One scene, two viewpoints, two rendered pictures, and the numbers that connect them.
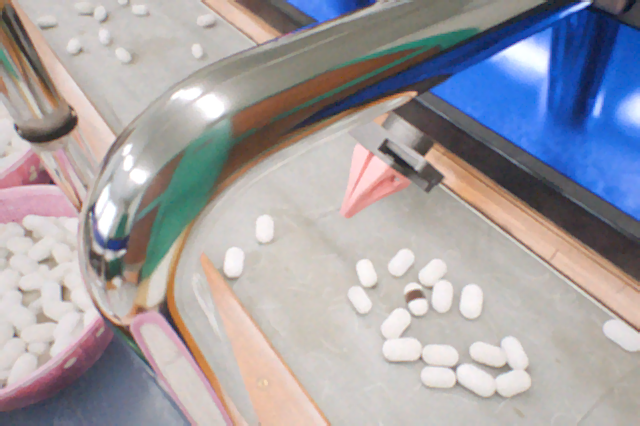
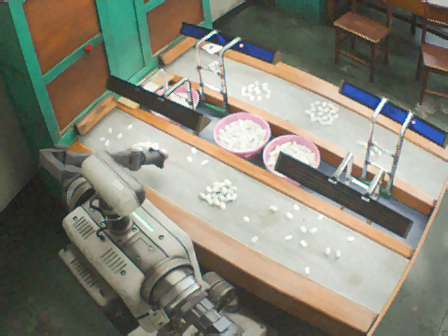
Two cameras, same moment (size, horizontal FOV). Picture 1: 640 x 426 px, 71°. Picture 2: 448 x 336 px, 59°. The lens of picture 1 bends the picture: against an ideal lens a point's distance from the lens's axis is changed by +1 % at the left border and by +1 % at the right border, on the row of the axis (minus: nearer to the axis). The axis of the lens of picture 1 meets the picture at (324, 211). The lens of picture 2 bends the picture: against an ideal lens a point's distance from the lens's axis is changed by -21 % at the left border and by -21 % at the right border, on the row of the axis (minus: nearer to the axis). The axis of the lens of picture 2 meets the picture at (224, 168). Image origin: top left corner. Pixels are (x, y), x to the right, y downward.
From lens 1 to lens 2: 2.29 m
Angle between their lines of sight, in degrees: 82
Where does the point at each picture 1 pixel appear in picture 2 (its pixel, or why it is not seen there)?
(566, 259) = not seen: hidden behind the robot
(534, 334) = not seen: hidden behind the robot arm
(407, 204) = (155, 178)
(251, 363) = (181, 133)
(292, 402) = (172, 130)
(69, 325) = (223, 134)
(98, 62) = (282, 206)
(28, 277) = (239, 138)
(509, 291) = not seen: hidden behind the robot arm
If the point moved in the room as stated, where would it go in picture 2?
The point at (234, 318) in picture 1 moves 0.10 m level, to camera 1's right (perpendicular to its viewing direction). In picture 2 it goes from (187, 138) to (167, 143)
